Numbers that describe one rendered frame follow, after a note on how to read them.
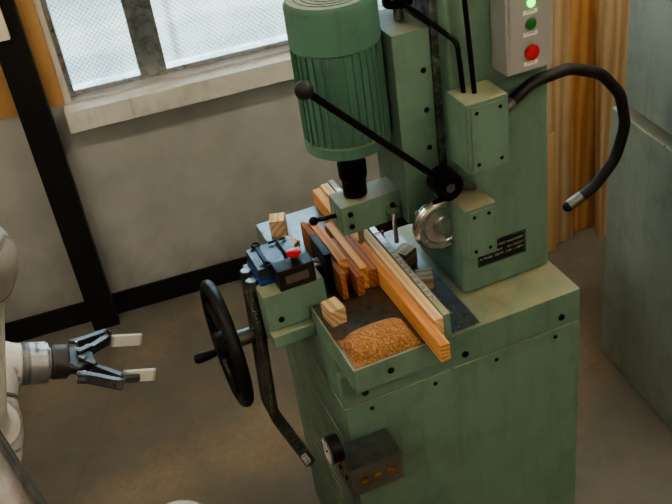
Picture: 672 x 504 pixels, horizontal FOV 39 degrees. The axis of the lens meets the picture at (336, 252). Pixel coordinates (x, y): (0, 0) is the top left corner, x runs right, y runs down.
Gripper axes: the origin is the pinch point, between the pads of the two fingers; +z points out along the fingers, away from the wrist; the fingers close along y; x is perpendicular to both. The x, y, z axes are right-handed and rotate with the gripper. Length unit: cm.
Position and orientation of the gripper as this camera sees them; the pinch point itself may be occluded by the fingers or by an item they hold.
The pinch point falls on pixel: (143, 356)
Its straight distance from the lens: 216.4
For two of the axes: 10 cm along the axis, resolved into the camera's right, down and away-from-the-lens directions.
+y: -3.8, -4.9, 7.9
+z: 9.0, -0.1, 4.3
